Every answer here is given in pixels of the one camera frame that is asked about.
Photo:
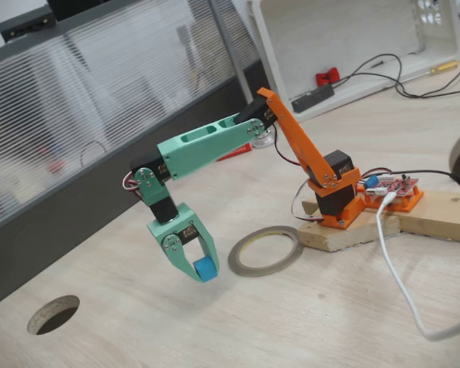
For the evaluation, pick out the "green gripper black servo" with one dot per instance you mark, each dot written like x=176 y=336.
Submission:
x=184 y=220

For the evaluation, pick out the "small blue cube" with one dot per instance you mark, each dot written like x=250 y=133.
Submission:
x=206 y=270

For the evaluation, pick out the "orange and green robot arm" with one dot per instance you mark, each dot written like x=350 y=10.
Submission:
x=199 y=147

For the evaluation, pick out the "flat red box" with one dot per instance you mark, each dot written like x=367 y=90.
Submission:
x=235 y=152

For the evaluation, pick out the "silver metal knob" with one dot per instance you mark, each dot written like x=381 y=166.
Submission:
x=264 y=141

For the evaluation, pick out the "wooden base block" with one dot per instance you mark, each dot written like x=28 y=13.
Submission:
x=349 y=237

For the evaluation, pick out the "ribbed glass desk partition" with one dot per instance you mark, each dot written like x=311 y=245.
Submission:
x=99 y=96

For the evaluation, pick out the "black rectangular bar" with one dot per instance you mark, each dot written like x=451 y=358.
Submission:
x=314 y=97

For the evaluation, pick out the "red controller circuit board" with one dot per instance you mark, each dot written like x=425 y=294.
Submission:
x=398 y=186

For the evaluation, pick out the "red bow-shaped clamp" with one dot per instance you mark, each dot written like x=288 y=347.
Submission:
x=327 y=76

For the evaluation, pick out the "light wooden plank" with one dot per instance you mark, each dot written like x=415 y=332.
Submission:
x=437 y=218

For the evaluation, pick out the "black electronic box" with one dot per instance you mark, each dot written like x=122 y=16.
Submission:
x=23 y=23

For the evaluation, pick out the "orange circuit board mount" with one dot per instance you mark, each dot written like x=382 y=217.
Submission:
x=410 y=203

